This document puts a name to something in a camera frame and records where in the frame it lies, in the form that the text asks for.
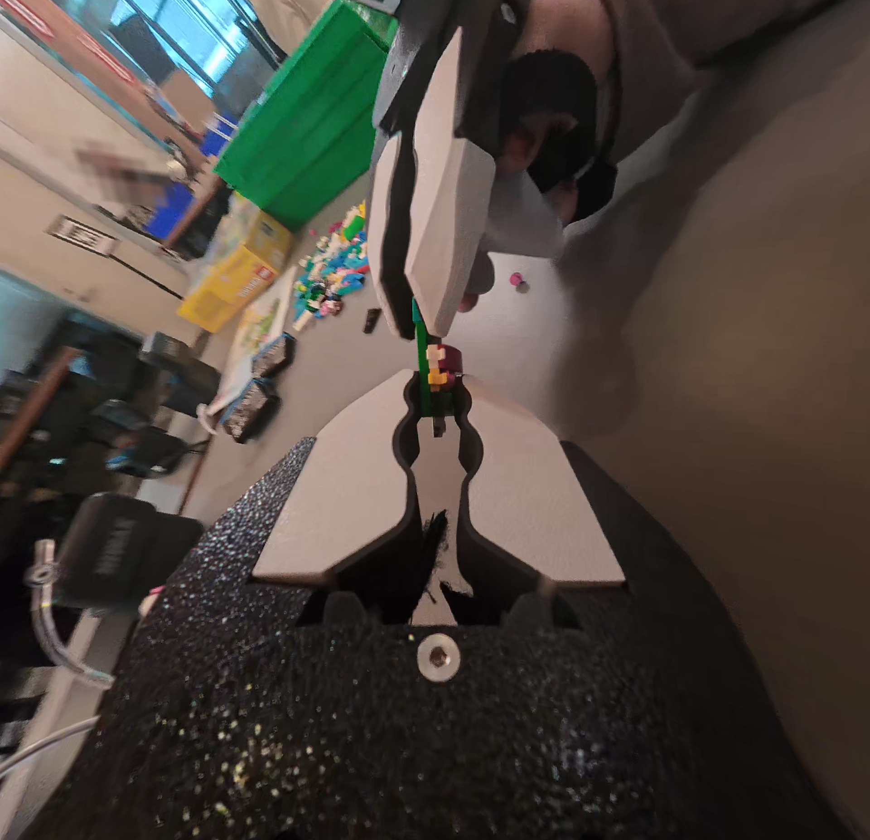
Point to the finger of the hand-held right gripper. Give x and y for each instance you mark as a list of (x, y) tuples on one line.
[(382, 241), (448, 228)]

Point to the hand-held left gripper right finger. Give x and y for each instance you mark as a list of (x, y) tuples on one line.
[(537, 500)]

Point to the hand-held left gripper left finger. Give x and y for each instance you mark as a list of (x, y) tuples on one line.
[(340, 493)]

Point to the multicolour lego wing assembly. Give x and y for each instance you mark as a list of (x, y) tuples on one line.
[(435, 371)]

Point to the person's right forearm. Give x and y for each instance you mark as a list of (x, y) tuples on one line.
[(713, 10)]

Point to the pile of mixed lego bricks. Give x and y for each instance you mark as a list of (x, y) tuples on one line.
[(333, 269)]

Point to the black lego wedge plate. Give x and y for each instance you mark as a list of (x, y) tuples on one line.
[(370, 320)]

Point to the pink round lego stud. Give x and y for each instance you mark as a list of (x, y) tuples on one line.
[(518, 280)]

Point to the yellow lego box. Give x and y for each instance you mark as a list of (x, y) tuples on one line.
[(238, 275)]

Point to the white lego picture sheet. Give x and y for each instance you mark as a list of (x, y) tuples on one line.
[(255, 323)]

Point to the person's right hand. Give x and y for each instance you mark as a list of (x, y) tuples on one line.
[(571, 17)]

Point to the black battery with blue edge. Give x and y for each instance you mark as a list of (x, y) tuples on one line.
[(272, 354), (248, 408)]

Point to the stack of green bins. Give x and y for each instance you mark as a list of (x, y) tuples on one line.
[(306, 126)]

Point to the blue plastic bin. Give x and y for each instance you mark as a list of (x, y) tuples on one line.
[(166, 201), (217, 129)]

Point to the black charger case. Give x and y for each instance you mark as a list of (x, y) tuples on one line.
[(115, 547), (180, 371)]

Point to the black white wall marker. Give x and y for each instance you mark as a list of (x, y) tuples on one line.
[(81, 236)]

